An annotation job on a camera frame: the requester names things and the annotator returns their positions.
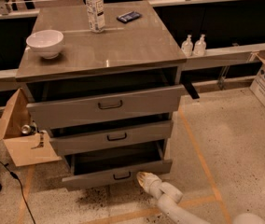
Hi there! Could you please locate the grey bottom drawer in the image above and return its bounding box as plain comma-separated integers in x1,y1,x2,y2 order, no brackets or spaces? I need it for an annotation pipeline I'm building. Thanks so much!
63,140,173,190

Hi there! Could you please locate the grey drawer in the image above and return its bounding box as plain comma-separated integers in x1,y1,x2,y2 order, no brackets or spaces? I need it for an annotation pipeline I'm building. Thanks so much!
50,120,173,156
63,140,173,190
27,85,183,129

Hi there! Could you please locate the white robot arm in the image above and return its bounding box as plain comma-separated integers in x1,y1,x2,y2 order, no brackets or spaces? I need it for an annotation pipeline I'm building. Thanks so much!
136,172,265,224

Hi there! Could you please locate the grey middle drawer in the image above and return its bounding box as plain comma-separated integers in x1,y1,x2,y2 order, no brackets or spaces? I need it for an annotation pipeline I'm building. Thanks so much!
50,120,173,156

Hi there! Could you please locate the grey drawer cabinet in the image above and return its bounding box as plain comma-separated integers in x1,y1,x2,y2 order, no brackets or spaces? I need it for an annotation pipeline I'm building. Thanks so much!
15,0,188,161

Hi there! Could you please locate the grey top drawer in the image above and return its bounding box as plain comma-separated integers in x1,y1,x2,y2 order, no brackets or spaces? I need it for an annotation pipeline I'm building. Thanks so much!
27,85,183,129

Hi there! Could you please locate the open brown cardboard box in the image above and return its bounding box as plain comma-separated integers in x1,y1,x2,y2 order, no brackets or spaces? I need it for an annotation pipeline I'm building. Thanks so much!
0,89,61,166

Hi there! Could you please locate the silver can in box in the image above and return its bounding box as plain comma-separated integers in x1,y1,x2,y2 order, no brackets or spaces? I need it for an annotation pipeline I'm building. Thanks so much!
21,124,33,135

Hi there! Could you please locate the left white pump bottle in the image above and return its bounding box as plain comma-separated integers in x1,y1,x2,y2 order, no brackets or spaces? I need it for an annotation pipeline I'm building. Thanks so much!
181,35,193,57

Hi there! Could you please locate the white ceramic bowl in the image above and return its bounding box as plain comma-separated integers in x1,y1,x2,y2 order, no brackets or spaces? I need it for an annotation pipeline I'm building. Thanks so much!
26,30,64,59

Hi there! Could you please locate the clear plastic bottle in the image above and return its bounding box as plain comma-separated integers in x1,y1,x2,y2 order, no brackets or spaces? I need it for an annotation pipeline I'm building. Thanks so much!
85,0,105,33

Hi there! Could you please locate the black strap on cabinet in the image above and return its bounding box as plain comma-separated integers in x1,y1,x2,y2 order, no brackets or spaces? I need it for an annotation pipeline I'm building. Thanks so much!
183,81,201,100

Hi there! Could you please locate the black floor cable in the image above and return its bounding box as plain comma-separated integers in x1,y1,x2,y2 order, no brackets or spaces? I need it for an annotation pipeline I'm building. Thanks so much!
0,140,37,224

